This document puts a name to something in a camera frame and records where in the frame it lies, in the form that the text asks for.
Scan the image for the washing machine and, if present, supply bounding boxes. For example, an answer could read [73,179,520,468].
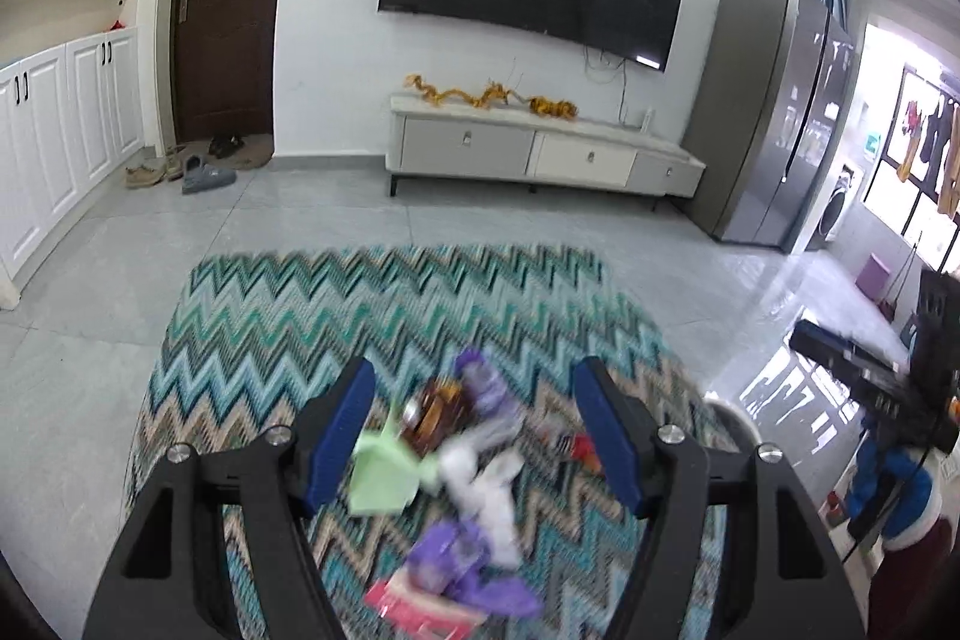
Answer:
[817,160,863,247]

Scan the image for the brown glass bottle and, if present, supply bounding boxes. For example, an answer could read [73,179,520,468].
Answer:
[397,377,473,457]

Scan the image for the person's right forearm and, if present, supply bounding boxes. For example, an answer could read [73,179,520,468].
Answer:
[847,437,942,547]

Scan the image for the white television stand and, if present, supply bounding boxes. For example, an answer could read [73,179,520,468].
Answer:
[388,92,707,212]

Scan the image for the white waste bin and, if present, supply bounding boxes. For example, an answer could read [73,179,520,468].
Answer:
[705,396,766,461]

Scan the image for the light purple plastic wrapper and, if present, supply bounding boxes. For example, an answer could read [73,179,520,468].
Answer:
[454,347,526,438]

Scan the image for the grey slipper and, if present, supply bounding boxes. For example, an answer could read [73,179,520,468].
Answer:
[182,156,237,195]

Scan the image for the hanging clothes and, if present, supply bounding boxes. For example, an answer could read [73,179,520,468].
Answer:
[896,100,960,214]

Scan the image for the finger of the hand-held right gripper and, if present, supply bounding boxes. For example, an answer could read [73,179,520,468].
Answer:
[844,368,947,442]
[791,319,914,386]

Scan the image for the grey refrigerator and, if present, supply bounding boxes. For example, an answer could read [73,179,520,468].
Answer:
[686,0,856,255]

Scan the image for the dark brown entrance door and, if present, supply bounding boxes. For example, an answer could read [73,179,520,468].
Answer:
[171,0,299,145]

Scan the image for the green paper scrap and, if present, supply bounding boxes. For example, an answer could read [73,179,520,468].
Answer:
[349,426,425,513]

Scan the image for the purple stool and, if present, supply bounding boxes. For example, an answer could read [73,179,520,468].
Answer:
[855,254,890,300]

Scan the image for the white base cabinets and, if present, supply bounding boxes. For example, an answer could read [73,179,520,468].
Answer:
[0,26,145,311]

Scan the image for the white tissue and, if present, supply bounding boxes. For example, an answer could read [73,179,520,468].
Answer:
[435,422,526,566]

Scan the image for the golden dragon ornament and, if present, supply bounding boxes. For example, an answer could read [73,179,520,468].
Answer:
[405,74,530,110]

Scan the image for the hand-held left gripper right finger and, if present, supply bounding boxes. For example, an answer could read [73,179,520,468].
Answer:
[571,355,871,640]

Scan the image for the small red wrapper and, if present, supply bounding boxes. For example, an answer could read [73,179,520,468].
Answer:
[555,430,605,472]

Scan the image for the pink snack packet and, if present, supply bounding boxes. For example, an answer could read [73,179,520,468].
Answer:
[365,576,488,640]

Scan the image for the purple snack packet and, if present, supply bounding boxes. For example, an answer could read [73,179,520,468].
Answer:
[405,520,542,618]

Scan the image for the brown doormat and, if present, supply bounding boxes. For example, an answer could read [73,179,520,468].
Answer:
[172,134,275,170]

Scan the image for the television cables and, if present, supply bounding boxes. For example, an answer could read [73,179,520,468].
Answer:
[585,47,631,124]

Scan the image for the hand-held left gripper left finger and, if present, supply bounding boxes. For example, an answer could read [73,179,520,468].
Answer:
[81,356,376,640]

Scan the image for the zigzag knitted blanket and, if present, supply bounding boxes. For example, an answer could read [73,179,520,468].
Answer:
[124,242,758,640]

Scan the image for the person's dark red pants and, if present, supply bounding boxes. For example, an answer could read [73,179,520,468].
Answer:
[866,524,960,640]

